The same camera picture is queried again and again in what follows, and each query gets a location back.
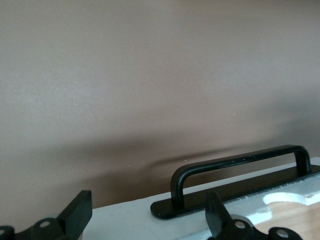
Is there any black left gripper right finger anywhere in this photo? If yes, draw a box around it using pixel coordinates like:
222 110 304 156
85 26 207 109
204 191 256 240

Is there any black metal drawer handle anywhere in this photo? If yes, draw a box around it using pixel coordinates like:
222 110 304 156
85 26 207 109
149 144 320 221

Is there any wooden drawer white front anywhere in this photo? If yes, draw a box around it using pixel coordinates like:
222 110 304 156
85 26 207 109
82 156 320 240

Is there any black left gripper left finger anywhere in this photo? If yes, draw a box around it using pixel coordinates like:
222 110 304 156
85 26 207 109
14 189 94 240

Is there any brown table cloth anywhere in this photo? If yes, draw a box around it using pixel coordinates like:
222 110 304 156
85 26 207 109
0 0 320 227

